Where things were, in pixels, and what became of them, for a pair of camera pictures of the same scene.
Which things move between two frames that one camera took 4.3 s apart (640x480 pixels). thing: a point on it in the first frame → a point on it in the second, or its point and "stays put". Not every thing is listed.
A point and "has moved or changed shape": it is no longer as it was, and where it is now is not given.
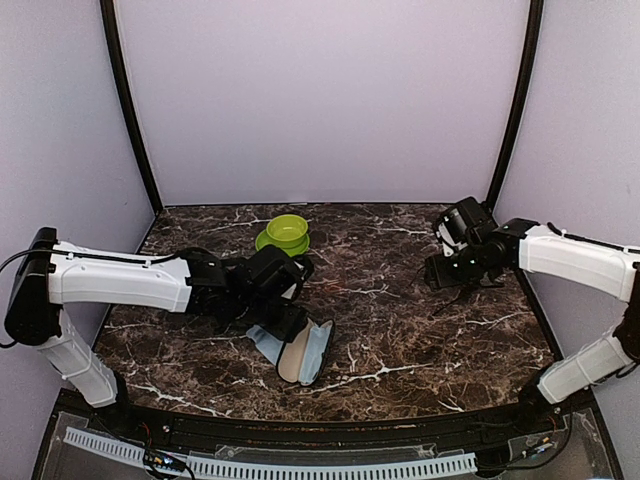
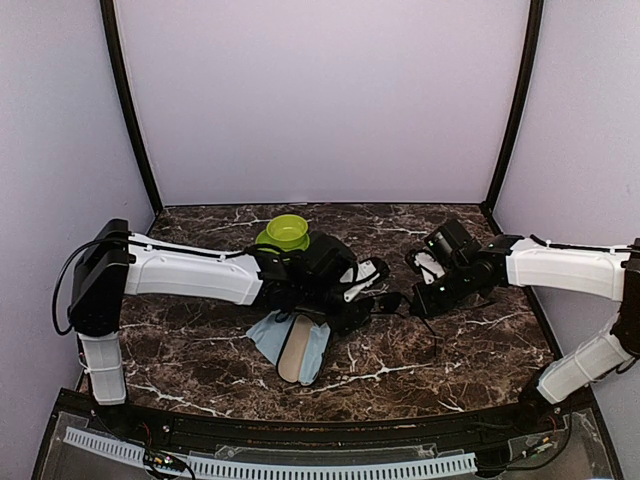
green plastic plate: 292,247 stays put
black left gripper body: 283,329 → 346,323
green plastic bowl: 287,230 stays put
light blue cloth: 268,344 stays put
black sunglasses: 487,279 has moved or changed shape
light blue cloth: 313,353 stays put
